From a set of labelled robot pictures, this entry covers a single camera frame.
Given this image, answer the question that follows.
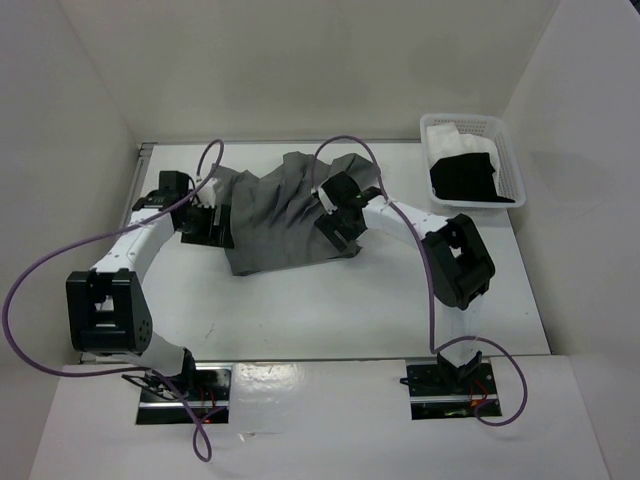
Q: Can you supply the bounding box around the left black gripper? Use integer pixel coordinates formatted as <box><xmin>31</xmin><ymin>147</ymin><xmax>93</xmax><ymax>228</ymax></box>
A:
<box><xmin>177</xmin><ymin>201</ymin><xmax>234</xmax><ymax>249</ymax></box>

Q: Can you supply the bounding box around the grey skirt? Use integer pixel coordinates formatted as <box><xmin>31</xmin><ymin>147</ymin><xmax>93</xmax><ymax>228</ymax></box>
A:
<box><xmin>215</xmin><ymin>152</ymin><xmax>375</xmax><ymax>276</ymax></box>

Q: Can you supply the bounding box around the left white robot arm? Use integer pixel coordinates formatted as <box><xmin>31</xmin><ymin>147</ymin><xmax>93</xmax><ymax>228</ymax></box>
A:
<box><xmin>66</xmin><ymin>171</ymin><xmax>234</xmax><ymax>400</ymax></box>

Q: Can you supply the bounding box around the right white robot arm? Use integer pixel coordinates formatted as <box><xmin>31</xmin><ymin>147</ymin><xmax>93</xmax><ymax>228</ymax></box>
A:
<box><xmin>312</xmin><ymin>173</ymin><xmax>496</xmax><ymax>393</ymax></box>

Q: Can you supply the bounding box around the white skirt in basket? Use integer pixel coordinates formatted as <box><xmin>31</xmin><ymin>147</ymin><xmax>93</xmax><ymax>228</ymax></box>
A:
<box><xmin>425</xmin><ymin>122</ymin><xmax>501</xmax><ymax>186</ymax></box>

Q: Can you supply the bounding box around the black folded skirt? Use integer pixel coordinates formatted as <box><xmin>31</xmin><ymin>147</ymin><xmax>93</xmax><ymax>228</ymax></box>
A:
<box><xmin>430</xmin><ymin>152</ymin><xmax>514</xmax><ymax>203</ymax></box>

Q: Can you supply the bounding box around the white plastic basket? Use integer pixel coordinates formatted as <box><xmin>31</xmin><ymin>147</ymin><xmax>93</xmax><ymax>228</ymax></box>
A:
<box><xmin>420</xmin><ymin>113</ymin><xmax>526</xmax><ymax>210</ymax></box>

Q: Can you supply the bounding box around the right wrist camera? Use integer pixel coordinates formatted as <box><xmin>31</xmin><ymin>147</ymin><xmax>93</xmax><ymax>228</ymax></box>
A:
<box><xmin>311</xmin><ymin>187</ymin><xmax>337</xmax><ymax>215</ymax></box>

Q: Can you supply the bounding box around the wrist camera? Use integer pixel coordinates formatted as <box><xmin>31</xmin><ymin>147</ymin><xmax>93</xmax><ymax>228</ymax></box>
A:
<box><xmin>311</xmin><ymin>187</ymin><xmax>337</xmax><ymax>215</ymax></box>
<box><xmin>193</xmin><ymin>177</ymin><xmax>222</xmax><ymax>207</ymax></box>

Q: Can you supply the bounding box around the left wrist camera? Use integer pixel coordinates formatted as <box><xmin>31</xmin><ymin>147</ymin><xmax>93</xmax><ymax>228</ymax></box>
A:
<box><xmin>193</xmin><ymin>177</ymin><xmax>222</xmax><ymax>207</ymax></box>

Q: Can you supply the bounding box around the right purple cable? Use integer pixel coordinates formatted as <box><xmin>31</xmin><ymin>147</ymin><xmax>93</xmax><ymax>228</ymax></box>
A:
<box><xmin>314</xmin><ymin>134</ymin><xmax>527</xmax><ymax>427</ymax></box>

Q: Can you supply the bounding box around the purple cable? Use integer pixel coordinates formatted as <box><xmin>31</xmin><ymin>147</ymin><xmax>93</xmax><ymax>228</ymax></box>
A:
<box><xmin>314</xmin><ymin>134</ymin><xmax>527</xmax><ymax>427</ymax></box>
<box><xmin>3</xmin><ymin>138</ymin><xmax>227</xmax><ymax>460</ymax></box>

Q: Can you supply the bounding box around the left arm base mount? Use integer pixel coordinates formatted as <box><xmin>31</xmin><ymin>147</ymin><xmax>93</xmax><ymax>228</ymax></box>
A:
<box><xmin>122</xmin><ymin>364</ymin><xmax>232</xmax><ymax>425</ymax></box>

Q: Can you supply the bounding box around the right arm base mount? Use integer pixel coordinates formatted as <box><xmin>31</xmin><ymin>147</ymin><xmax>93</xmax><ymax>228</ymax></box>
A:
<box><xmin>399</xmin><ymin>360</ymin><xmax>502</xmax><ymax>421</ymax></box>

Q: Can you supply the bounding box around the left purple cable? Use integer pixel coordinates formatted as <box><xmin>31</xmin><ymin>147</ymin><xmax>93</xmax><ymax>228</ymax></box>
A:
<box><xmin>3</xmin><ymin>138</ymin><xmax>227</xmax><ymax>460</ymax></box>

